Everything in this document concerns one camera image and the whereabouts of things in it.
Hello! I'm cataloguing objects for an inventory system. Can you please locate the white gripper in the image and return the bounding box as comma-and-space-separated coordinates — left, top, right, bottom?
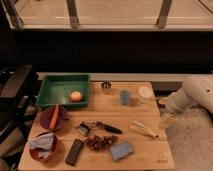
158, 92, 182, 129

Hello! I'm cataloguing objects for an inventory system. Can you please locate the pale yellow banana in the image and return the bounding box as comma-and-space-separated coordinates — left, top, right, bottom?
129, 120, 159, 138

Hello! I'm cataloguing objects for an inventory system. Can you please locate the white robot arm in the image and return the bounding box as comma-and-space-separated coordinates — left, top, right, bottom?
159, 74, 213, 129

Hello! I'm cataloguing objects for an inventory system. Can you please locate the blue plastic cup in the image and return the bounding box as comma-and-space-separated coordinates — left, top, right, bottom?
120, 90, 131, 105

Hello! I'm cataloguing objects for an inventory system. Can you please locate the blue sponge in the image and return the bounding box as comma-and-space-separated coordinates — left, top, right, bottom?
110, 141, 133, 161

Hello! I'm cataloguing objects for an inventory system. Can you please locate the small metal cup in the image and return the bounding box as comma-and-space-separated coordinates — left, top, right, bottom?
101, 81, 112, 90

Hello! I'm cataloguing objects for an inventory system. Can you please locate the bunch of red grapes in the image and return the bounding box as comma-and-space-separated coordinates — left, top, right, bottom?
85, 135, 118, 151

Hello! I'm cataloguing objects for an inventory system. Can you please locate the red yellow apple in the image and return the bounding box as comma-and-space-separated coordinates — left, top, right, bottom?
69, 91, 83, 102

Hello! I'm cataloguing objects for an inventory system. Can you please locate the black rectangular remote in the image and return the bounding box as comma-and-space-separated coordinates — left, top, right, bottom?
65, 139, 84, 166

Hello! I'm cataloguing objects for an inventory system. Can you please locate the green plastic tray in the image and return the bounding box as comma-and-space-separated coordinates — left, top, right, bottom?
36, 74, 90, 109

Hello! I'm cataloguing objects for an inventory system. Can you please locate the orange carrot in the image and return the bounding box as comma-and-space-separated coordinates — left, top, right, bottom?
49, 104, 59, 129

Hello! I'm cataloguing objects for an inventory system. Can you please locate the dark red bowl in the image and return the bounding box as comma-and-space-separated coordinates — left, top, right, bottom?
39, 106, 69, 131

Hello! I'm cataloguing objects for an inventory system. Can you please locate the blue grey cloth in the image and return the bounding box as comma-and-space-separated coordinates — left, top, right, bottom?
28, 133, 54, 159

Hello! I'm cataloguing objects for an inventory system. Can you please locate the brown bowl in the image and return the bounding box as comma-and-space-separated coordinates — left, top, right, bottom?
28, 133, 57, 162

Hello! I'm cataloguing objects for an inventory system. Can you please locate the black chair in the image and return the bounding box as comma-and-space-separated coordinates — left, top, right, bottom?
0, 65, 38, 156

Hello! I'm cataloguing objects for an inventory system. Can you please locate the black handled peeler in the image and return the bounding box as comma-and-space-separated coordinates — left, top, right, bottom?
76, 121, 122, 137

